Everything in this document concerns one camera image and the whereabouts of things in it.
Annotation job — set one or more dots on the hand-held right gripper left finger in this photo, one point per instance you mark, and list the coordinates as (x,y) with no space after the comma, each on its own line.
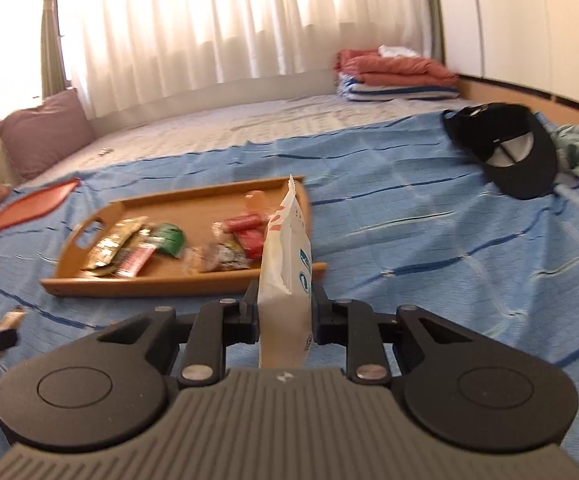
(249,320)

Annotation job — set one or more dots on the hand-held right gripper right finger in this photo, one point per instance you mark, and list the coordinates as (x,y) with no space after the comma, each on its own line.
(322,320)

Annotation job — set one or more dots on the black white patterned snack packet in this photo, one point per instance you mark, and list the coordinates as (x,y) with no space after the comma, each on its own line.
(232,255)

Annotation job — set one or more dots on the brown peanut snack packet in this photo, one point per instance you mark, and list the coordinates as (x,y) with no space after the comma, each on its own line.
(202,257)

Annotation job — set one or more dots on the wooden tray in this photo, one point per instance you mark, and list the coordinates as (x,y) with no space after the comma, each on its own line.
(169,285)

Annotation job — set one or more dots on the green snack packet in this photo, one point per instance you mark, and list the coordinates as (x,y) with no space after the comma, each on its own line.
(169,237)

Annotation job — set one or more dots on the orange jelly cup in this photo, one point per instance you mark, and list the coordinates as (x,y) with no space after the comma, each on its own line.
(255,202)

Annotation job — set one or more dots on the red striped snack packet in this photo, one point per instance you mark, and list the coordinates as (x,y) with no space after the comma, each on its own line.
(137,260)

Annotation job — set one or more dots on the gold snack packet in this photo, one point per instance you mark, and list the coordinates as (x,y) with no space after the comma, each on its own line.
(109,255)

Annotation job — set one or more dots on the small red snack packet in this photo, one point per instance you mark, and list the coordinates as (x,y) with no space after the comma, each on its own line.
(249,242)

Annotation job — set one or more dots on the blue patterned bed sheet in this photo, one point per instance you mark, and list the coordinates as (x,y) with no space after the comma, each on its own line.
(419,260)

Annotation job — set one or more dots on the orange plastic lid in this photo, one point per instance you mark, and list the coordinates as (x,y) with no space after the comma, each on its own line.
(24,210)

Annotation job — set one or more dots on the grey patterned mattress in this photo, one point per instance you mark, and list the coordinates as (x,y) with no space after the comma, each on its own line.
(219,125)

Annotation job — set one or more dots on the mauve pillow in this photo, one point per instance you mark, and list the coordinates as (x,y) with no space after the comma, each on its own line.
(44,135)

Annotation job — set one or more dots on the blue white striped folded blanket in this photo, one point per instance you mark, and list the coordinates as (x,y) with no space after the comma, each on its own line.
(394,92)

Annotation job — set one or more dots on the black cap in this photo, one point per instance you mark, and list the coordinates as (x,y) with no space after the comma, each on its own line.
(534,175)

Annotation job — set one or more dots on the salmon folded blanket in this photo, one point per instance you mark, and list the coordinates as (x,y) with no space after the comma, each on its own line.
(399,67)

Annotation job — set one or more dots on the white folded cloth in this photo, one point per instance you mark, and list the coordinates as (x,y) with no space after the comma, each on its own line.
(394,51)

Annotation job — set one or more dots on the olive curtain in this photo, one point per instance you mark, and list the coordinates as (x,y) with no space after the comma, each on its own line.
(50,25)
(434,10)

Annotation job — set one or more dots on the white wardrobe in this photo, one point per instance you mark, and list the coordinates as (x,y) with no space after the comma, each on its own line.
(529,20)

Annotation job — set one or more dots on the wooden bed frame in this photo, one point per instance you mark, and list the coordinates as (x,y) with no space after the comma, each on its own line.
(509,95)

